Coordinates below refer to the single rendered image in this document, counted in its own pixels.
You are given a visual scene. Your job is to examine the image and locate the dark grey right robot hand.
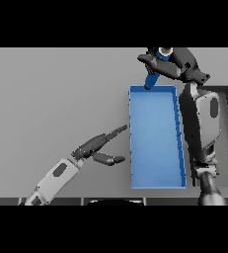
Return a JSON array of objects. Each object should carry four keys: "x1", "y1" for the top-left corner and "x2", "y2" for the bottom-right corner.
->
[{"x1": 136, "y1": 47, "x2": 211, "y2": 85}]

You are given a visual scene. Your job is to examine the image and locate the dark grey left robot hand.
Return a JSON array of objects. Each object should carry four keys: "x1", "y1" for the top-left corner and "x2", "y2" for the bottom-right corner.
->
[{"x1": 71, "y1": 124, "x2": 128, "y2": 167}]

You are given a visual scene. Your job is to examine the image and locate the blue pipe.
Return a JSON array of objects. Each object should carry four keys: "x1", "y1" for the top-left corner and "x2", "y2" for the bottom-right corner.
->
[{"x1": 143, "y1": 47, "x2": 175, "y2": 91}]

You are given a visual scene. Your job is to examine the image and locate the blue bin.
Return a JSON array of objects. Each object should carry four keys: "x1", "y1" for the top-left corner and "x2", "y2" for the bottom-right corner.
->
[{"x1": 128, "y1": 84, "x2": 188, "y2": 190}]

